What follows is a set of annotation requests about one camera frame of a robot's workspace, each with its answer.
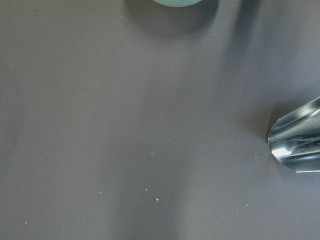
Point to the light green bowl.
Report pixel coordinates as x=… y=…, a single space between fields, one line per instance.
x=177 y=3

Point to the metal scoop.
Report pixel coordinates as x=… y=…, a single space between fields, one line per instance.
x=294 y=139

